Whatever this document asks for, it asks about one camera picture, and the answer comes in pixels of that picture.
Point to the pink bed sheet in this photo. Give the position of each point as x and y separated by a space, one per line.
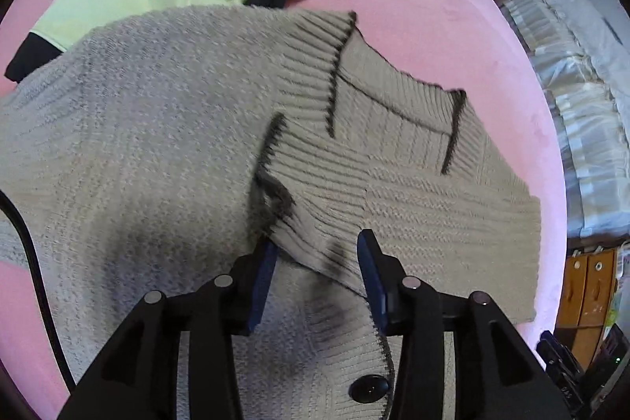
465 44

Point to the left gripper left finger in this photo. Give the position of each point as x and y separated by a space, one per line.
134 376

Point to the white lace covered furniture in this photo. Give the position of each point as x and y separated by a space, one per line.
584 72

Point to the brown wooden drawer cabinet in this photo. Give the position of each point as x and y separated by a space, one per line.
588 287

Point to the grey knit cardigan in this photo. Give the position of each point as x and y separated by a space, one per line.
158 149

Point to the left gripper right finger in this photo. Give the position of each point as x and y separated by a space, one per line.
497 376

